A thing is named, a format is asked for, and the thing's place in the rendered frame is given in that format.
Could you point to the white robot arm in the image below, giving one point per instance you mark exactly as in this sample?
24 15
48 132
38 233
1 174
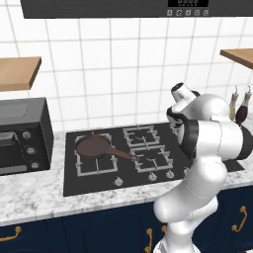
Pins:
210 138

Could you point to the brown frying pan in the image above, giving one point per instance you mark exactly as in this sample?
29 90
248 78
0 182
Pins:
94 147

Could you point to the silver hob knob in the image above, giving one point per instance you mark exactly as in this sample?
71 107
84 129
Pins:
186 171
118 181
170 174
152 177

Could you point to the black gas hob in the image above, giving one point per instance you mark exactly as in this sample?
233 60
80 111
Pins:
99 183

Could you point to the black toaster oven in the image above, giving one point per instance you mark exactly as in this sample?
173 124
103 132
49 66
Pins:
36 115

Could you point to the silver toaster oven knob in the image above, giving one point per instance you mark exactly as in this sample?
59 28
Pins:
34 165
26 134
30 150

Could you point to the navy cupboard door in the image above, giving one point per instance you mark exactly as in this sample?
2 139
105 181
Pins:
108 230
33 237
224 230

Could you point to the pale oil bottle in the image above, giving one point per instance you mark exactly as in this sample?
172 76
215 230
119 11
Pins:
233 107

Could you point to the dark vinegar bottle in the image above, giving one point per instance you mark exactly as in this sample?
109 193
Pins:
242 112

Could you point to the dark range hood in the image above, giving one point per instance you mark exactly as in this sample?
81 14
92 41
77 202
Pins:
99 8

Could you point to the wooden wall shelf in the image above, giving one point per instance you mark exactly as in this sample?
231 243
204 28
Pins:
16 72
240 56

